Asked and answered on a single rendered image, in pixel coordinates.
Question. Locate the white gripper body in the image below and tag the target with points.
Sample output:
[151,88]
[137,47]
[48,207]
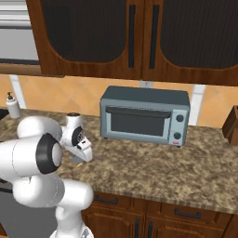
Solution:
[85,153]

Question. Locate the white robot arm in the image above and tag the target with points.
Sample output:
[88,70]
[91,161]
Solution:
[29,161]

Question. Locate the yellow sponge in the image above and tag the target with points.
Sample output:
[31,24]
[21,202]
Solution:
[79,165]

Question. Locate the toaster oven glass door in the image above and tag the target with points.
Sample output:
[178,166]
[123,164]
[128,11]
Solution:
[138,125]

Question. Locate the wooden drawer front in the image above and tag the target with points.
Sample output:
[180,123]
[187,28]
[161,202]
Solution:
[214,215]
[130,201]

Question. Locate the wooden base cupboard door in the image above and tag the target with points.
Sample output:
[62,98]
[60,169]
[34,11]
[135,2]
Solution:
[108,224]
[186,231]

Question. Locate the grey toaster oven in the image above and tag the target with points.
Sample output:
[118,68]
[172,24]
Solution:
[145,99]

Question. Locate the white soap dispenser bottle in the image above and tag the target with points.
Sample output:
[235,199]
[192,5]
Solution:
[13,108]

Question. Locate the dark toaster oven knob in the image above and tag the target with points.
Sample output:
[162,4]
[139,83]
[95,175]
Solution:
[177,135]
[179,118]

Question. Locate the wooden glass-front cupboard door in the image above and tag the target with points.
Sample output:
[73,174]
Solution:
[83,31]
[198,34]

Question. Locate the grey range hood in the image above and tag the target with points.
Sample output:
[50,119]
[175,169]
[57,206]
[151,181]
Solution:
[17,40]

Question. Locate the brown wooden knife block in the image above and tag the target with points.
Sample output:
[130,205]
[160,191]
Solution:
[232,127]

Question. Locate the white wall outlet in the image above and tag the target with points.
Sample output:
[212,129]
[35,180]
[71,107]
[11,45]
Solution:
[145,83]

